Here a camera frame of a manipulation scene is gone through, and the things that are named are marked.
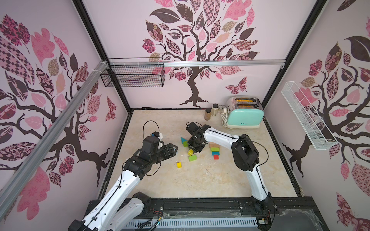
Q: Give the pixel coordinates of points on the pale spice jar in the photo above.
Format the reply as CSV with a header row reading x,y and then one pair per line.
x,y
214,109

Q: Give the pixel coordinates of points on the aluminium rail left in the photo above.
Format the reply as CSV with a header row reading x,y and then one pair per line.
x,y
26,170

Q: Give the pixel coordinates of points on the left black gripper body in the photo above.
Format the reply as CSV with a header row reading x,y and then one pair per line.
x,y
154,158

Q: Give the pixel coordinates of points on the aluminium rail back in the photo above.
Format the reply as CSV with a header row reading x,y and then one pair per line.
x,y
206,63

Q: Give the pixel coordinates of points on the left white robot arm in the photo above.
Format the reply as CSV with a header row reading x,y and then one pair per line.
x,y
109,215

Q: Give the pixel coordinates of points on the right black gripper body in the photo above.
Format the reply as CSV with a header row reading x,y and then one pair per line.
x,y
195,141

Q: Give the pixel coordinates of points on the white wire shelf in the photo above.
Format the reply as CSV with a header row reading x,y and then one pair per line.
x,y
312,122

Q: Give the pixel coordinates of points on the mint green toaster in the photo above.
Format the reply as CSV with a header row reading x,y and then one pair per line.
x,y
244,112

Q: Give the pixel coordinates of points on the white cable duct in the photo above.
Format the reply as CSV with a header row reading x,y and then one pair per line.
x,y
188,223

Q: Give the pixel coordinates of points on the black wire basket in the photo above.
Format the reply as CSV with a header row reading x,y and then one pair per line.
x,y
134,72

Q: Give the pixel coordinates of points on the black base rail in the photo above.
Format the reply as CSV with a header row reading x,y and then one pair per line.
x,y
244,205

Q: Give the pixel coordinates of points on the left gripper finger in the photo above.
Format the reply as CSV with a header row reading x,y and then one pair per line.
x,y
165,155
170,148

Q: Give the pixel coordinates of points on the aluminium rail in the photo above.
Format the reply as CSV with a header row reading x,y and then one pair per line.
x,y
26,170
206,63

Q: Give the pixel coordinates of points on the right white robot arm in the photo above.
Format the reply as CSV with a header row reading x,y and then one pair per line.
x,y
245,155

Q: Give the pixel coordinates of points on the natural wood block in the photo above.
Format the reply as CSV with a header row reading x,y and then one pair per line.
x,y
214,143

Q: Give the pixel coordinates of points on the brown spice jar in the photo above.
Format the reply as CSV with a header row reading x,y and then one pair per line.
x,y
207,114

